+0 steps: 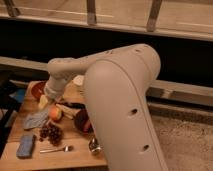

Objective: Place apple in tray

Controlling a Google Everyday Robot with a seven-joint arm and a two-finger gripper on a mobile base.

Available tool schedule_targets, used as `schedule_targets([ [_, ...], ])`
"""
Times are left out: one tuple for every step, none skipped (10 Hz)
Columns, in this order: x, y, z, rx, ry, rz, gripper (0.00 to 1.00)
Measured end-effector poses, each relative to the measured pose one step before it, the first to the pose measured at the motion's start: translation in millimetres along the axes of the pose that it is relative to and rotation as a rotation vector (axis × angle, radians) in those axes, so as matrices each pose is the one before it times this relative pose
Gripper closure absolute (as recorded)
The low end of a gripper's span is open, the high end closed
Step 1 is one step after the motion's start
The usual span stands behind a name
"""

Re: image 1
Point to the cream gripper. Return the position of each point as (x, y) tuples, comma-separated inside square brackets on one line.
[(43, 102)]

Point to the red yellow apple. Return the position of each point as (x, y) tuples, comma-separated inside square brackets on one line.
[(55, 113)]

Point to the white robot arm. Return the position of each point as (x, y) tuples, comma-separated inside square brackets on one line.
[(114, 88)]

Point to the orange bowl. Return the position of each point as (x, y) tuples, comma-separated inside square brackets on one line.
[(38, 90)]

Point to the grey cloth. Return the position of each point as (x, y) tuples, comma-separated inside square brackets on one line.
[(35, 120)]

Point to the bunch of red grapes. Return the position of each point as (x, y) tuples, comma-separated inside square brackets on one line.
[(52, 133)]

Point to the white cup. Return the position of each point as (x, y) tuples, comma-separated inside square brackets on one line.
[(78, 80)]

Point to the purple bowl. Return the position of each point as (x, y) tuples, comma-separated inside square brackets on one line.
[(80, 119)]

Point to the blue sponge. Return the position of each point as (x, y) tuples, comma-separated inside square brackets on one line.
[(26, 146)]

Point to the small metal cup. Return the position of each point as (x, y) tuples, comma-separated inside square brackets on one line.
[(94, 146)]

